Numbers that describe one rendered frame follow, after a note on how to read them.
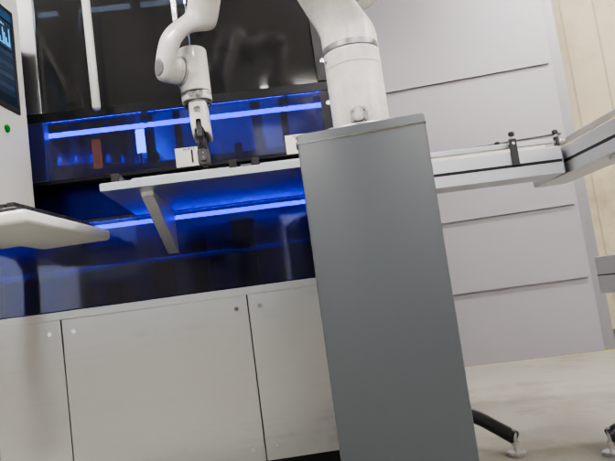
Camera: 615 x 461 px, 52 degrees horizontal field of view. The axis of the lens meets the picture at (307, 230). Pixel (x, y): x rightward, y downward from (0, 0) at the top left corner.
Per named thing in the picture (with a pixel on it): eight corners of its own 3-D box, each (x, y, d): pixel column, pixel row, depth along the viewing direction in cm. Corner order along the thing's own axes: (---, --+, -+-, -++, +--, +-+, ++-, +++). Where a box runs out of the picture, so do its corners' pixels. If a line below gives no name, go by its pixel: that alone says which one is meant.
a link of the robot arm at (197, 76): (188, 86, 171) (217, 91, 177) (183, 39, 172) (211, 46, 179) (172, 96, 177) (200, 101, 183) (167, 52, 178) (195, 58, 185)
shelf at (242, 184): (141, 219, 199) (141, 212, 199) (360, 191, 204) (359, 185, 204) (100, 191, 151) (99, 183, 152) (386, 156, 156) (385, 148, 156)
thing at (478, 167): (364, 197, 205) (358, 149, 207) (358, 204, 220) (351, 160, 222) (567, 171, 209) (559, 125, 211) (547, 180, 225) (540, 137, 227)
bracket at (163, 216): (168, 253, 190) (164, 211, 192) (178, 252, 190) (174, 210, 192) (145, 242, 157) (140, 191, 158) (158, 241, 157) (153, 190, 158)
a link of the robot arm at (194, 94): (210, 86, 173) (210, 97, 172) (212, 97, 182) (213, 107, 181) (178, 90, 172) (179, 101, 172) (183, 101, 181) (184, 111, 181)
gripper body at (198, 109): (209, 93, 172) (213, 133, 171) (212, 105, 182) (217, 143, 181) (180, 96, 172) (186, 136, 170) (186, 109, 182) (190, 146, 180)
